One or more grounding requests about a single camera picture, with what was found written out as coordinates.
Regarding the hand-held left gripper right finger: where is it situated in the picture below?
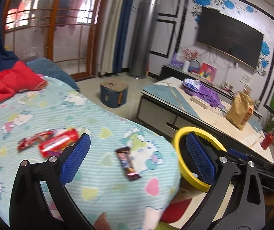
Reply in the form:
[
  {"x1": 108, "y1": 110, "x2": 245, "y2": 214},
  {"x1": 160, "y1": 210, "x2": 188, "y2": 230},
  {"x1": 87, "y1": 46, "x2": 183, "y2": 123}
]
[{"x1": 174, "y1": 132, "x2": 266, "y2": 230}]

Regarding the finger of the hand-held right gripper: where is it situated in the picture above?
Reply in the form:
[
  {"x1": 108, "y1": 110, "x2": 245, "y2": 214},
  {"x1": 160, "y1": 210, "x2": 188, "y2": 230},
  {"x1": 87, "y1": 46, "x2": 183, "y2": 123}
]
[{"x1": 227, "y1": 148, "x2": 249, "y2": 163}]

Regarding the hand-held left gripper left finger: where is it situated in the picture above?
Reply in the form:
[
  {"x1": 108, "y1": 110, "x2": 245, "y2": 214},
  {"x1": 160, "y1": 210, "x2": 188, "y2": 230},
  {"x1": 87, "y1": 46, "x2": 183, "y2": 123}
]
[{"x1": 9, "y1": 133, "x2": 97, "y2": 230}]

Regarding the yellow trash bin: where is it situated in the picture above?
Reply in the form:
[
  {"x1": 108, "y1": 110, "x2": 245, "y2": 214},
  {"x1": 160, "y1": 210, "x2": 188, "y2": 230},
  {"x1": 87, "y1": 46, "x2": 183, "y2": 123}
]
[{"x1": 172, "y1": 126, "x2": 227, "y2": 192}]

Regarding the brown chocolate bar wrapper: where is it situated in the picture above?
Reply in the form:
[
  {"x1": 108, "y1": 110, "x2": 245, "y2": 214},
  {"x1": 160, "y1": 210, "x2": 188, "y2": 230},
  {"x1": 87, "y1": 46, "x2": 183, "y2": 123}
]
[{"x1": 114, "y1": 147, "x2": 142, "y2": 181}]

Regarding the person's left hand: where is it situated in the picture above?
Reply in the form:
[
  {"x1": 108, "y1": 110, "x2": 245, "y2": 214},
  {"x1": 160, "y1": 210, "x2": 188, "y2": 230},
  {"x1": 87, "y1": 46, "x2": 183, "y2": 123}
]
[{"x1": 94, "y1": 212, "x2": 111, "y2": 230}]

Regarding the red cylindrical snack packet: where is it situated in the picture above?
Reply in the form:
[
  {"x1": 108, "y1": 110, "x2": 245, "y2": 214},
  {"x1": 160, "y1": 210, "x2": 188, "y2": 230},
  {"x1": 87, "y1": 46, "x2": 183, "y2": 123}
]
[{"x1": 39, "y1": 128, "x2": 79, "y2": 158}]

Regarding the brown paper bag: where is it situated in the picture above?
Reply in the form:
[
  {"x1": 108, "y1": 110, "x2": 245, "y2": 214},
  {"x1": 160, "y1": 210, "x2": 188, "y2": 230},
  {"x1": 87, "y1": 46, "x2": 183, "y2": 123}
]
[{"x1": 226, "y1": 87, "x2": 254, "y2": 130}]

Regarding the green potted plant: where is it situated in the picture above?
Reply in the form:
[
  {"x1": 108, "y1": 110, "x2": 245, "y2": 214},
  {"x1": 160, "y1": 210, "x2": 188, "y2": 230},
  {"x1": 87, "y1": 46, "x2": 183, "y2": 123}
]
[{"x1": 263, "y1": 115, "x2": 274, "y2": 135}]

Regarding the red shiny flat wrapper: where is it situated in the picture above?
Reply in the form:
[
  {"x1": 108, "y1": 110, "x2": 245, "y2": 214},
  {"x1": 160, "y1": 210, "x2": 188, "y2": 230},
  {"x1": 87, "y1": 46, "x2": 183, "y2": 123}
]
[{"x1": 17, "y1": 130, "x2": 56, "y2": 152}]

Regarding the cartoon cat printed blanket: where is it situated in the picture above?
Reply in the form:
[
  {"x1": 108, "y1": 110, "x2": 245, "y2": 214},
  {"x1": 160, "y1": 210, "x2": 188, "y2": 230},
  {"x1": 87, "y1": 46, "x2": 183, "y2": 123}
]
[{"x1": 0, "y1": 75, "x2": 182, "y2": 230}]

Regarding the white power strip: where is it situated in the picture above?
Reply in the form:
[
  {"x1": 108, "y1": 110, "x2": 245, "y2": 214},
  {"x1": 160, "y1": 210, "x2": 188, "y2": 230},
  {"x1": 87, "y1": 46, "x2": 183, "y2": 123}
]
[{"x1": 191, "y1": 95, "x2": 210, "y2": 108}]

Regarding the red cloth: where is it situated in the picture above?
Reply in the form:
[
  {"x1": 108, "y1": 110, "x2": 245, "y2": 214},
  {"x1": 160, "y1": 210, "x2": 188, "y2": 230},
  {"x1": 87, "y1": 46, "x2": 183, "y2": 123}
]
[{"x1": 162, "y1": 198, "x2": 192, "y2": 223}]

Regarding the purple cloth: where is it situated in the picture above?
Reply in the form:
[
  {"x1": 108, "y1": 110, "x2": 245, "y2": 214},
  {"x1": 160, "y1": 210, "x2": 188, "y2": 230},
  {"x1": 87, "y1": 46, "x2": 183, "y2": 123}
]
[{"x1": 183, "y1": 84, "x2": 227, "y2": 108}]

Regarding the marble top coffee table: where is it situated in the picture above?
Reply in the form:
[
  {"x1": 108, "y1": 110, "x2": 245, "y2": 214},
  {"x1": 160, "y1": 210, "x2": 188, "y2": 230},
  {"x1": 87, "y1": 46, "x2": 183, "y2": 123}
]
[{"x1": 137, "y1": 76, "x2": 274, "y2": 166}]

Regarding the lime green cloth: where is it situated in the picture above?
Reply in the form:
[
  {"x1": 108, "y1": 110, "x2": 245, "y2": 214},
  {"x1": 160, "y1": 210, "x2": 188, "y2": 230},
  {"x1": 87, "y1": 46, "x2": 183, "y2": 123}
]
[{"x1": 156, "y1": 220, "x2": 183, "y2": 230}]

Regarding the blue white tissue pack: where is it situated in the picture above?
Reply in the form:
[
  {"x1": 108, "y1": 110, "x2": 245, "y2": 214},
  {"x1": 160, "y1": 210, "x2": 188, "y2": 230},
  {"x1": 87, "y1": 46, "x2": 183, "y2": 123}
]
[{"x1": 182, "y1": 77, "x2": 201, "y2": 90}]

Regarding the blue storage stool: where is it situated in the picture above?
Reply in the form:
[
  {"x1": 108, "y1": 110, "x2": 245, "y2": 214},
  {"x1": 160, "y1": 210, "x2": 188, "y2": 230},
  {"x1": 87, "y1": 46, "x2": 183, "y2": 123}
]
[{"x1": 100, "y1": 79, "x2": 129, "y2": 108}]

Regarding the colourful painting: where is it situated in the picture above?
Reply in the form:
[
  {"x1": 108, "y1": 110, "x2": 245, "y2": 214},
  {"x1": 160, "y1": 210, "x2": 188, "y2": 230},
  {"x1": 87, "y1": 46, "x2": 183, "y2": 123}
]
[{"x1": 198, "y1": 62, "x2": 217, "y2": 82}]

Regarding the round framed ornament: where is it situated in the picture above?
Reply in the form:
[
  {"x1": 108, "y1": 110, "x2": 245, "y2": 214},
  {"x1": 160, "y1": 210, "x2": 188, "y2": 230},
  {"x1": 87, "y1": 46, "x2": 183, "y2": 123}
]
[{"x1": 188, "y1": 59, "x2": 201, "y2": 73}]

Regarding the black television stand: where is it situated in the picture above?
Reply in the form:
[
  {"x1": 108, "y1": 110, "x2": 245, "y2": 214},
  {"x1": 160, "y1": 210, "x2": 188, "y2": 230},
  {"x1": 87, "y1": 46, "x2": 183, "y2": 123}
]
[{"x1": 161, "y1": 63, "x2": 263, "y2": 118}]

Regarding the purple box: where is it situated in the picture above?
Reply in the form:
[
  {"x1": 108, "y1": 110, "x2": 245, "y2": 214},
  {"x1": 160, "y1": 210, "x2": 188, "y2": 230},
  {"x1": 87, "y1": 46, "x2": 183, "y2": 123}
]
[{"x1": 170, "y1": 53, "x2": 184, "y2": 67}]

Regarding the red garment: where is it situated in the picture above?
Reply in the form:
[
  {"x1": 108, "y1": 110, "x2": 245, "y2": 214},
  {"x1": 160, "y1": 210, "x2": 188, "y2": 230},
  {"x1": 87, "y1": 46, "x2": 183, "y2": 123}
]
[{"x1": 0, "y1": 61, "x2": 49, "y2": 111}]

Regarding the wooden framed glass door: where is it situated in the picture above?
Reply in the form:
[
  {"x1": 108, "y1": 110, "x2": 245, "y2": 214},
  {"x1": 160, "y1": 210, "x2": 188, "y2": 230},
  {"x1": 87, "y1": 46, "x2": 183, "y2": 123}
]
[{"x1": 2, "y1": 0, "x2": 111, "y2": 77}]

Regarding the beige curtain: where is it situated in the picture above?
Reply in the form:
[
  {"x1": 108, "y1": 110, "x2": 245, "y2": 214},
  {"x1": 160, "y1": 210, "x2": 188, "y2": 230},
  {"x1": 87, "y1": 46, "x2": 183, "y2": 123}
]
[{"x1": 99, "y1": 0, "x2": 128, "y2": 76}]

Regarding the silver tower air conditioner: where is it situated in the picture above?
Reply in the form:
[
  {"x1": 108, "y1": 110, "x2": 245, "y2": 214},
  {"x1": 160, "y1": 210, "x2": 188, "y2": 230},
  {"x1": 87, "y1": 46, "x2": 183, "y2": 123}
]
[{"x1": 127, "y1": 0, "x2": 161, "y2": 78}]

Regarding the wall mounted television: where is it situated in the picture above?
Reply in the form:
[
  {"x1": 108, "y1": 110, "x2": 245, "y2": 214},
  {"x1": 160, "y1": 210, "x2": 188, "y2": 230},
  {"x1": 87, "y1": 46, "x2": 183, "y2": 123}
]
[{"x1": 196, "y1": 7, "x2": 264, "y2": 70}]

